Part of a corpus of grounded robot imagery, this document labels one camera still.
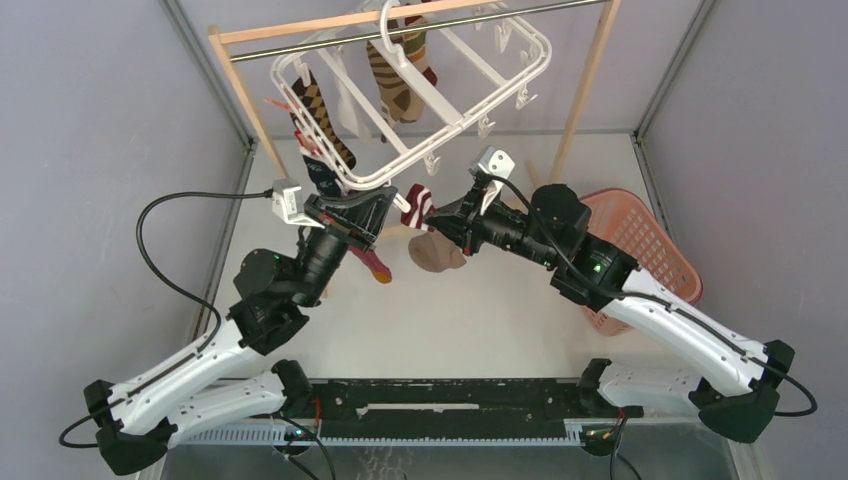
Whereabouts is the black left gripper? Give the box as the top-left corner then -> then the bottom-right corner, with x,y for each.
291,186 -> 397,309

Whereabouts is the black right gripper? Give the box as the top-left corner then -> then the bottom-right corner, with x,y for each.
424,181 -> 559,270

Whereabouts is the beige red striped sock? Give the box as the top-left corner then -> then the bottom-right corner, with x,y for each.
400,183 -> 467,273

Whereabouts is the purple orange striped sock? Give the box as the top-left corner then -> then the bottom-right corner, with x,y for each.
349,246 -> 392,284

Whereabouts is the white plastic clip hanger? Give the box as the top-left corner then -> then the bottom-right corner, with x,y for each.
270,1 -> 552,193

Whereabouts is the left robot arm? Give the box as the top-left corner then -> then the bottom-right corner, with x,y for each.
84,180 -> 397,476

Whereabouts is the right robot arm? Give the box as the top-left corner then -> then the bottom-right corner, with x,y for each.
424,174 -> 794,444

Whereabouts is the navy blue sock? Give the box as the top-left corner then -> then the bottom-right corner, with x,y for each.
302,154 -> 345,198

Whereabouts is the brown argyle sock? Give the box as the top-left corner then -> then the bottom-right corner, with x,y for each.
291,70 -> 356,169

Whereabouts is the brown striped sock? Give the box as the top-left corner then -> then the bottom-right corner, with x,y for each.
366,32 -> 438,125

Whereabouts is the white cloth sock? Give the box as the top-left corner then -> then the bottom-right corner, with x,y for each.
334,75 -> 372,142

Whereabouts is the pink laundry basket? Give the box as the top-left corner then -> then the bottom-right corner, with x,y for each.
581,188 -> 703,305

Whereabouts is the metal rack rod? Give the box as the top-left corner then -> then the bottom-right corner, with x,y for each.
228,0 -> 611,64

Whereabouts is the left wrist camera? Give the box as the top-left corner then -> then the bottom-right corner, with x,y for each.
272,178 -> 324,229

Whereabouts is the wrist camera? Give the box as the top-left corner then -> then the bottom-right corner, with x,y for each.
272,178 -> 324,229
469,146 -> 515,200

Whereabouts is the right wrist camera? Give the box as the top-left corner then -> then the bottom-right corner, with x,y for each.
469,146 -> 515,200

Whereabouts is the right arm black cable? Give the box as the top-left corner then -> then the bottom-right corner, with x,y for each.
490,175 -> 819,419

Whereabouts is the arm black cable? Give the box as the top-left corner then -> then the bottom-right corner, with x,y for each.
490,175 -> 819,419
58,190 -> 276,450

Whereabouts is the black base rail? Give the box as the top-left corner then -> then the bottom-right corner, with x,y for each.
298,378 -> 643,442

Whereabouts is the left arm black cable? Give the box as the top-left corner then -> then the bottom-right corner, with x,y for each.
58,190 -> 276,450

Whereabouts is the wooden drying rack frame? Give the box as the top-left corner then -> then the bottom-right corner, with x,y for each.
208,1 -> 582,191

